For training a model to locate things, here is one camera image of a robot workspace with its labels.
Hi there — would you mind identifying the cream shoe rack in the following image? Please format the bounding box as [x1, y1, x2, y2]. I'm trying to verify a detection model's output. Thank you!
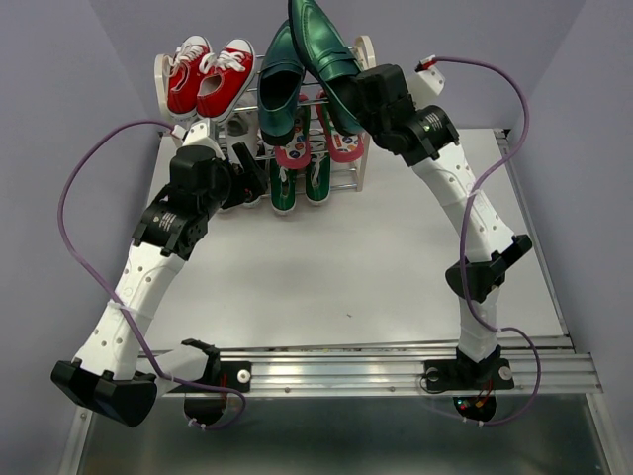
[149, 35, 376, 196]

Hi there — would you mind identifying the pink slide sandal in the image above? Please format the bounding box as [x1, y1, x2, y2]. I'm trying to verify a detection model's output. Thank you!
[316, 103, 365, 163]
[274, 106, 312, 170]

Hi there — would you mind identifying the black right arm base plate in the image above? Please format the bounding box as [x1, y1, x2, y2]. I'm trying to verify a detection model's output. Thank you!
[423, 358, 514, 393]

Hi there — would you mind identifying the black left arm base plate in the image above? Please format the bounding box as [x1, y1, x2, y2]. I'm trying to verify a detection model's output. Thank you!
[198, 360, 252, 393]

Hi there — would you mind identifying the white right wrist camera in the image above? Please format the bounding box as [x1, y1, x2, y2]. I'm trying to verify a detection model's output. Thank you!
[407, 65, 445, 101]

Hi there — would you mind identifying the red sneaker left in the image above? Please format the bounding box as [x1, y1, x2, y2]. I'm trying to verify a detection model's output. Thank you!
[167, 35, 212, 119]

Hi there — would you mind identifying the red sneaker right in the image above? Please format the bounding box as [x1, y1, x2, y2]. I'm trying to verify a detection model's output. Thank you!
[197, 39, 256, 123]

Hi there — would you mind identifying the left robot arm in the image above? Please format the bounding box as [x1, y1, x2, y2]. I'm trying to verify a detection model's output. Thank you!
[50, 142, 266, 430]

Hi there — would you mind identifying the dark green loafer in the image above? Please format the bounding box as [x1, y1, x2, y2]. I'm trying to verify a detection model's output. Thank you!
[288, 0, 363, 136]
[257, 20, 306, 146]

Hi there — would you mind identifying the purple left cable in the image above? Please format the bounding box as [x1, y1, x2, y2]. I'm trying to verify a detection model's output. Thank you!
[56, 120, 248, 432]

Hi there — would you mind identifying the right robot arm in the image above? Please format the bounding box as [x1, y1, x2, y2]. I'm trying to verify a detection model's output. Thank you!
[353, 64, 532, 392]

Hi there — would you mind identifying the aluminium table edge rail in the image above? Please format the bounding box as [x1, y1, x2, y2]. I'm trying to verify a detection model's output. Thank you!
[78, 340, 604, 400]

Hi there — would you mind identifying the white sneaker right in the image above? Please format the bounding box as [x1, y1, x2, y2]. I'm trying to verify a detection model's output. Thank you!
[225, 111, 259, 157]

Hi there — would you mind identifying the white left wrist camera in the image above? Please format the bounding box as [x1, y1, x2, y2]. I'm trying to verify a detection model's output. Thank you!
[183, 118, 224, 158]

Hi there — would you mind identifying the red sneaker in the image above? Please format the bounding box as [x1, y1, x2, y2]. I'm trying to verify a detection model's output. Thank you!
[167, 35, 212, 119]
[197, 39, 256, 123]

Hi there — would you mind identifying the green canvas sneaker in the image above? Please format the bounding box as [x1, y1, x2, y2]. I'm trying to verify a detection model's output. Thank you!
[305, 152, 331, 206]
[270, 161, 297, 216]

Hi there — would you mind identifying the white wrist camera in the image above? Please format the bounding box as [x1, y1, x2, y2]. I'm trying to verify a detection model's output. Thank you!
[407, 65, 445, 101]
[183, 118, 224, 158]

